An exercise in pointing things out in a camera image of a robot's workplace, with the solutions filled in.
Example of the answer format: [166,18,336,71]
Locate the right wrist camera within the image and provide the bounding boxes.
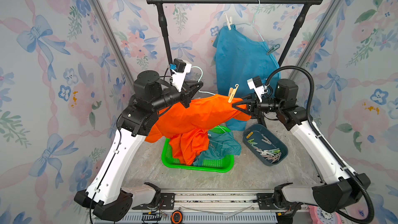
[247,76,268,103]

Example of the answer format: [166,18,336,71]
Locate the white clothespin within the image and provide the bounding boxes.
[224,13,233,30]

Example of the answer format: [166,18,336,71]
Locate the green plastic tray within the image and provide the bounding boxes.
[161,139,234,173]

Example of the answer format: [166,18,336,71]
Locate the light teal wire hanger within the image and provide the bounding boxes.
[236,0,268,46]

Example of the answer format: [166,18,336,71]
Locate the dark teal clothespin bin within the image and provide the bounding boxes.
[243,124,289,167]

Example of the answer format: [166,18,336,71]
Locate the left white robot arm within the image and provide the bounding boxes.
[74,71,203,223]

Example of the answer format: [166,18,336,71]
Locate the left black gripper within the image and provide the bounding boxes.
[153,81,203,114]

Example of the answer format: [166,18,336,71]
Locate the orange t-shirt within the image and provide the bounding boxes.
[145,94,251,166]

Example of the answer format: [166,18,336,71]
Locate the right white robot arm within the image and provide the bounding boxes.
[233,76,375,222]

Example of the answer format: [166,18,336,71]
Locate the beige clothespin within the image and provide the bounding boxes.
[228,84,239,103]

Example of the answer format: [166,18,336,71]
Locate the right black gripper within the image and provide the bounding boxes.
[232,93,284,119]

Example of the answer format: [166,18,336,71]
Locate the pink round object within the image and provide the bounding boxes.
[308,206,343,224]

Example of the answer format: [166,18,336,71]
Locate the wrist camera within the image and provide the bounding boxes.
[170,59,192,92]
[247,76,268,103]

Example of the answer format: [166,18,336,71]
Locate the teal t-shirt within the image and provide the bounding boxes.
[213,23,281,132]

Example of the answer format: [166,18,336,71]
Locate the black clothes rack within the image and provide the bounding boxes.
[146,0,323,82]

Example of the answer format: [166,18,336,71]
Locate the teal clothespin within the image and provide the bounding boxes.
[266,44,280,56]

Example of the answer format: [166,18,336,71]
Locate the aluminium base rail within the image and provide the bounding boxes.
[119,190,312,224]

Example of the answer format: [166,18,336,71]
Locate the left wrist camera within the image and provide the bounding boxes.
[170,59,192,92]

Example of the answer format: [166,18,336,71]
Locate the black corrugated cable hose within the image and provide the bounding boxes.
[265,65,375,224]

